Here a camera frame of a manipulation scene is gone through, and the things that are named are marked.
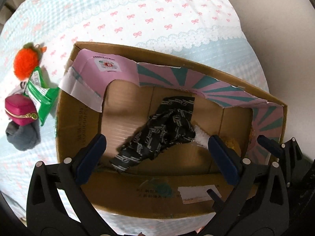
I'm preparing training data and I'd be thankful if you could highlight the grey fuzzy sock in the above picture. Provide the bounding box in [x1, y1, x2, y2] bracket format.
[5, 121, 41, 151]

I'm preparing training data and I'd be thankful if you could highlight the orange pom-pom toy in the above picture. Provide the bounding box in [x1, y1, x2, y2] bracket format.
[13, 42, 47, 82]

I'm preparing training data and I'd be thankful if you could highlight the black patterned cloth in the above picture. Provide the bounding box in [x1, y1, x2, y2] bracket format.
[110, 96, 195, 172]

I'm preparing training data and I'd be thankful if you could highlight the green wet wipes pack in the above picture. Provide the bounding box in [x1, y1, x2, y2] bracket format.
[24, 66, 59, 126]

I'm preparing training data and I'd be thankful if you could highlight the pink teal cardboard box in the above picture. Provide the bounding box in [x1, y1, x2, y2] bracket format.
[56, 42, 287, 219]

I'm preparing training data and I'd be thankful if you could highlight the magenta zip pouch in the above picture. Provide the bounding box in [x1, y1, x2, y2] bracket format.
[5, 94, 38, 126]

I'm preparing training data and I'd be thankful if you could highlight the brown plush toy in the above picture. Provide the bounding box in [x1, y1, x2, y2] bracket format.
[193, 124, 243, 153]

